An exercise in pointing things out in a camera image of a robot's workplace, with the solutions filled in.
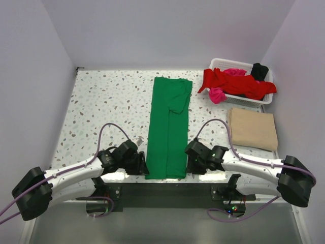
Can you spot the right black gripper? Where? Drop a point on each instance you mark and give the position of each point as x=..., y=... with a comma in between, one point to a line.
x=191, y=169

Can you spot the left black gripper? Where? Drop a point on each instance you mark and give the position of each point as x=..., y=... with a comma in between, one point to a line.
x=140, y=166

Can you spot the green t shirt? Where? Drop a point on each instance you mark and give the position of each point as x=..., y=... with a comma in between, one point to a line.
x=168, y=129

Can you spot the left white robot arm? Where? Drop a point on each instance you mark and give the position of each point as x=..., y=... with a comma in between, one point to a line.
x=39, y=190

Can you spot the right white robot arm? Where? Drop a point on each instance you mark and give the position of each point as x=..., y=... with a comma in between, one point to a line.
x=287, y=178

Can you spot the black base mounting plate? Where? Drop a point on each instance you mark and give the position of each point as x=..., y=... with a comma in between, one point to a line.
x=170, y=195

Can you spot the folded beige t shirt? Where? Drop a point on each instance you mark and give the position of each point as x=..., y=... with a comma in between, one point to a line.
x=252, y=129

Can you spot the pink t shirt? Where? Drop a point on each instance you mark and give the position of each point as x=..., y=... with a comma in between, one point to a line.
x=217, y=95

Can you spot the red t shirt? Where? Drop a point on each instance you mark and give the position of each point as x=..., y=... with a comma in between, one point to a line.
x=236, y=85

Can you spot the white plastic laundry basket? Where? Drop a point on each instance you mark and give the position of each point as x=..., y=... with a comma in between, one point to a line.
x=224, y=64

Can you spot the black t shirt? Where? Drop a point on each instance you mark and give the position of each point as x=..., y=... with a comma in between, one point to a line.
x=259, y=72

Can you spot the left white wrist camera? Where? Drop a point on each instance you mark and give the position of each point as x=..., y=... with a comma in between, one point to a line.
x=139, y=142

